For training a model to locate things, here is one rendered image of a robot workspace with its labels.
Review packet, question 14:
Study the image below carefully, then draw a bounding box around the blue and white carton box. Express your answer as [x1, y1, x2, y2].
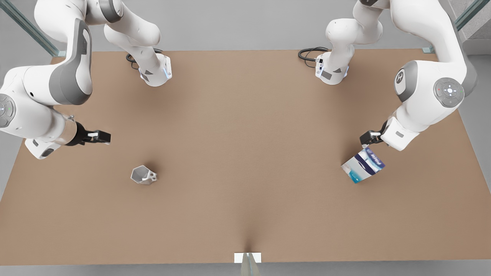
[341, 147, 386, 184]

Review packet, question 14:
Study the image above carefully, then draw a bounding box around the grey hexagonal cup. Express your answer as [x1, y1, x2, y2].
[130, 165, 158, 186]

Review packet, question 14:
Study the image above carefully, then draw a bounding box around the black cable loop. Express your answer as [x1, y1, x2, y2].
[298, 47, 331, 69]
[126, 48, 164, 70]

